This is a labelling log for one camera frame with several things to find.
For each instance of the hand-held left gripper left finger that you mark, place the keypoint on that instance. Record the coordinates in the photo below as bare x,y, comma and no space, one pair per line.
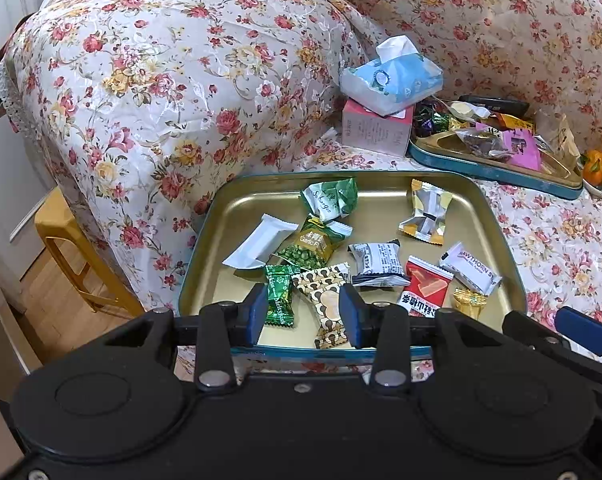
257,317

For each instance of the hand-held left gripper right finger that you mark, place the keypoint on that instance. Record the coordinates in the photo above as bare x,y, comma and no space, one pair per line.
351,320

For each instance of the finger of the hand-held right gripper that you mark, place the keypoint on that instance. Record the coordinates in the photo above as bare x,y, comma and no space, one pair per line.
583,327
541,335

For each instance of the green shiny candy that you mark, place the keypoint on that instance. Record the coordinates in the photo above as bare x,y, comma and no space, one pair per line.
281,300

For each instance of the brown patterned snack packet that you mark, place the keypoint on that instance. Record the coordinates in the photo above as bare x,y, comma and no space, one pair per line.
318,285

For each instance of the black and white snack packet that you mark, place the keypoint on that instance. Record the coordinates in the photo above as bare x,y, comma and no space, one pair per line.
378,262

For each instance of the plain white snack packet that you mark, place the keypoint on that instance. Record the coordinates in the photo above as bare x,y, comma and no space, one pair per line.
256,245

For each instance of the gold foil candy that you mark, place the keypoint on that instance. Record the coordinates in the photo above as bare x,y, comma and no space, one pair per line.
468,302

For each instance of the red snack packet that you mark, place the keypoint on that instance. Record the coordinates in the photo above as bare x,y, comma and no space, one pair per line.
423,285

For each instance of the green pea snack packet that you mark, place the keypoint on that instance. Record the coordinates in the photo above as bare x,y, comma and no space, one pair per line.
311,247

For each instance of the white packet dark lettering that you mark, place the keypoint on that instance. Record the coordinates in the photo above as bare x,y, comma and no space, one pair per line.
468,267

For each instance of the gold tin tray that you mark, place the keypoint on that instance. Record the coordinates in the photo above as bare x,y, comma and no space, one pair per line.
381,222

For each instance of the green and white snack packet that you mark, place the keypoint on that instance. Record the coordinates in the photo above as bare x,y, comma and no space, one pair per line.
331,200

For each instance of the silver and yellow snack packet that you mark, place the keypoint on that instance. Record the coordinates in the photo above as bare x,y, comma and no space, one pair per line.
426,210

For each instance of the clear bag of dark snacks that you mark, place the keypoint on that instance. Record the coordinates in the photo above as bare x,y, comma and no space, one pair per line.
483,142

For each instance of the white fruit plate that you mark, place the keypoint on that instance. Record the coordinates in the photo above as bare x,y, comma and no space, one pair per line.
598,195

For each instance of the pile of oranges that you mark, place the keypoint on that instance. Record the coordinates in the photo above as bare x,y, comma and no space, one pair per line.
597,167

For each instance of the teal rimmed tin tray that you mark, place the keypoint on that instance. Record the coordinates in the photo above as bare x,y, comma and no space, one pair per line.
481,165

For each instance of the pink snack packet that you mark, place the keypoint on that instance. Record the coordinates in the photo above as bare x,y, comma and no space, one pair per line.
526,152

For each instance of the pink cardboard box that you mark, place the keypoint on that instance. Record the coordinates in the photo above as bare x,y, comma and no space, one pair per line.
373,130

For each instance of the yellow stool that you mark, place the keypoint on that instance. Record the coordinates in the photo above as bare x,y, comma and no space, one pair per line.
71,250

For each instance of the orange snack packet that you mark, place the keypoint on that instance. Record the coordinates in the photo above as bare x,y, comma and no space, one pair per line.
516,123

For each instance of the cluster of shiny wrapped candies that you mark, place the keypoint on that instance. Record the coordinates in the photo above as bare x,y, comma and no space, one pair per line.
431,120

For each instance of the black remote control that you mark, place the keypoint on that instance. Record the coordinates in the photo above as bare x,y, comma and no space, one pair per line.
501,104

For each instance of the cream wrapped snack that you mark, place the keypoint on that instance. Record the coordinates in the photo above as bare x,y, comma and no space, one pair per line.
468,110

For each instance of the blue tissue pack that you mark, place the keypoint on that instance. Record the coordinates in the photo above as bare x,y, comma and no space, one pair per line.
391,82

